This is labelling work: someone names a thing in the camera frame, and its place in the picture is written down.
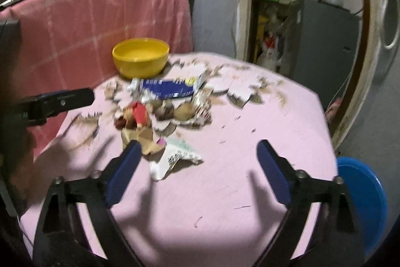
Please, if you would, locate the red white wrapper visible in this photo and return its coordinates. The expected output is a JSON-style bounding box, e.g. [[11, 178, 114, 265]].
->
[[191, 90, 212, 126]]

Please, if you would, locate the blue plastic bin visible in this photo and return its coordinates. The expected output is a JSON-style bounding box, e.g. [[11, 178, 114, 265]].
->
[[337, 157, 388, 256]]

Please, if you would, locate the pink checked towel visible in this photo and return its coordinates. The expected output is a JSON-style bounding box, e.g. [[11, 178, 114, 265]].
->
[[0, 0, 194, 158]]

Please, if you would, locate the red snack wrapper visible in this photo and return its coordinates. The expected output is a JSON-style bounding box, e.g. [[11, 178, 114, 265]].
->
[[114, 102, 151, 130]]

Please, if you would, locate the brown cardboard scrap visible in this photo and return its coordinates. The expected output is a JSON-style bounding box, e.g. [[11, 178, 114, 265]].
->
[[121, 127, 166, 156]]

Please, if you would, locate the yellow plastic bowl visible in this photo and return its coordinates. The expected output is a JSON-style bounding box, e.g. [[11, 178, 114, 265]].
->
[[112, 38, 170, 79]]

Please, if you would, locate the blue toothpaste box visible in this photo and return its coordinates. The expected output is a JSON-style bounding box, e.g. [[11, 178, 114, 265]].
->
[[127, 74, 205, 100]]

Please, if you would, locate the pink floral tablecloth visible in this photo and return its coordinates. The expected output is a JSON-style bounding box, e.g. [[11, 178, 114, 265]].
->
[[20, 53, 337, 266]]

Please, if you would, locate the torn white paper wrapper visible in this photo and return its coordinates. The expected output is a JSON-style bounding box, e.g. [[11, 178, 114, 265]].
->
[[149, 136, 204, 182]]

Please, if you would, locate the grey mini fridge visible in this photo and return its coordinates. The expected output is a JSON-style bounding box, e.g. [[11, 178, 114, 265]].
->
[[279, 0, 360, 110]]

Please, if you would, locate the red white bag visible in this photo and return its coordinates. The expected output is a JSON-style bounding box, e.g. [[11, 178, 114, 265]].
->
[[256, 32, 279, 72]]

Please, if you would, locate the white hose loop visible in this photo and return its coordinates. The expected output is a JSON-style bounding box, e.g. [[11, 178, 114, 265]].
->
[[378, 0, 400, 51]]

